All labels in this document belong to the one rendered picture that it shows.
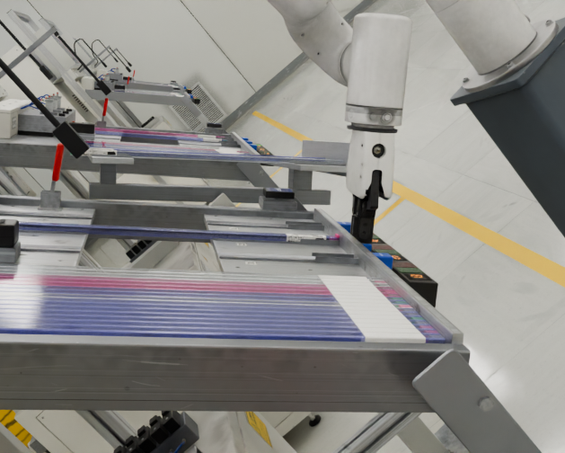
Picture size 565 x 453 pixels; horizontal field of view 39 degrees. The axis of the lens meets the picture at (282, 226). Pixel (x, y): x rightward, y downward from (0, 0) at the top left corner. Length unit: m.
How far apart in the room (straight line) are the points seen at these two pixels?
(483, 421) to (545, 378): 1.21
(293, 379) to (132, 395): 0.14
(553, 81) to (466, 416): 0.84
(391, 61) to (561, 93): 0.41
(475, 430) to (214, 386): 0.23
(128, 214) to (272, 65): 7.54
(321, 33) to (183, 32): 7.55
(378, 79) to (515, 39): 0.37
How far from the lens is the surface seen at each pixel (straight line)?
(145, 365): 0.72
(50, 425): 2.36
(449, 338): 0.79
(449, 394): 0.73
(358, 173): 1.17
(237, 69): 8.82
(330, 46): 1.25
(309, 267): 1.06
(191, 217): 1.37
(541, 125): 1.46
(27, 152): 2.15
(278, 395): 0.74
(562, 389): 1.90
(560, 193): 1.56
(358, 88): 1.17
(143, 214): 1.37
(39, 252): 1.07
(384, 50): 1.16
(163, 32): 8.76
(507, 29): 1.45
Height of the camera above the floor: 1.11
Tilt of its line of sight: 15 degrees down
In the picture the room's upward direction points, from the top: 41 degrees counter-clockwise
